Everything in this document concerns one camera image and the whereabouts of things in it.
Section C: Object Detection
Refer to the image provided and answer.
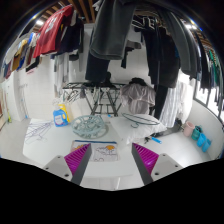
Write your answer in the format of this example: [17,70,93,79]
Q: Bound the light grey draped shirt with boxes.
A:
[120,83,155,114]

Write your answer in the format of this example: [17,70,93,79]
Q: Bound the teal plastic cup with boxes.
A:
[191,126,202,140]

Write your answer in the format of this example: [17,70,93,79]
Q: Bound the red hanging t-shirt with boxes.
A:
[33,5,74,58]

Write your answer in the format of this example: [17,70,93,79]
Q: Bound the black folding drying rack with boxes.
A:
[63,82,123,117]

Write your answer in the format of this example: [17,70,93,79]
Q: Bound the white printed towel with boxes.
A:
[71,140,118,162]

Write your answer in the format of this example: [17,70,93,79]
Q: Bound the yellow hanging shirt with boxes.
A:
[12,39,28,71]

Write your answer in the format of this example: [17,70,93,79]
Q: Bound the blue clothes peg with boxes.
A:
[150,136,162,144]

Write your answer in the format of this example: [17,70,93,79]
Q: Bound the white striped hanging shirt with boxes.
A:
[159,79,188,129]

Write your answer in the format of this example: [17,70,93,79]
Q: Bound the black hanging trousers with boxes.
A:
[142,17,180,119]

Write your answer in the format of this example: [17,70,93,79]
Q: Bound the dark grey hanging coat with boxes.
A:
[159,10,200,78]

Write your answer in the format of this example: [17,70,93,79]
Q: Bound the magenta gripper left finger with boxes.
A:
[64,144,92,185]

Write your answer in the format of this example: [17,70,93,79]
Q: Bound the blue plastic cup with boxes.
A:
[197,133,212,152]

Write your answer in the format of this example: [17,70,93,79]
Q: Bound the dark wire hanger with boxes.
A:
[122,113,159,128]

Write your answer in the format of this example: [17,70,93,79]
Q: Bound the grey hanging sweater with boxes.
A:
[90,0,137,60]

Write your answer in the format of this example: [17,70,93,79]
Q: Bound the pile of wire hangers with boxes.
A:
[24,121,53,144]

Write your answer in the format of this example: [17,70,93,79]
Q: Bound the round grey clip hanger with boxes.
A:
[71,115,108,139]

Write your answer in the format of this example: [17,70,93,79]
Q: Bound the pink plastic cup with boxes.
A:
[183,121,195,137]

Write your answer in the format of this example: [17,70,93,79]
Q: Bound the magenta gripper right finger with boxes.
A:
[132,143,159,185]

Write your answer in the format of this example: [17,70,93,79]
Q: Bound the yellow detergent bottle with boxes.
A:
[59,104,70,123]

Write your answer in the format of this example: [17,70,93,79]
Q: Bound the dark navy hanging shirt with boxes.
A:
[56,18,84,55]

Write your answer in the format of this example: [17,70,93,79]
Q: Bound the blue detergent bottle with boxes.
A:
[53,109,68,127]

